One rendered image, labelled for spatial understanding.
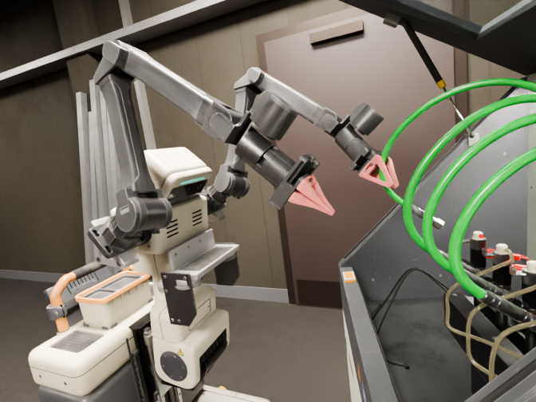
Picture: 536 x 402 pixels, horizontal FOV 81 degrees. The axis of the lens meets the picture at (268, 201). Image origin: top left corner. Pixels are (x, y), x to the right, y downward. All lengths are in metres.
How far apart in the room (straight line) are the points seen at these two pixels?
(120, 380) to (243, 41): 2.30
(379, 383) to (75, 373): 0.87
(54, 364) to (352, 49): 2.24
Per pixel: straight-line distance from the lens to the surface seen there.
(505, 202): 1.13
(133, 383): 1.35
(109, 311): 1.26
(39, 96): 4.39
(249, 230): 2.77
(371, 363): 0.66
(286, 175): 0.53
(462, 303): 0.81
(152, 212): 0.76
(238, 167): 1.12
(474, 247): 0.76
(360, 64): 2.37
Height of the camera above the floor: 1.36
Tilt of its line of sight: 10 degrees down
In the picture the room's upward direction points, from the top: 7 degrees counter-clockwise
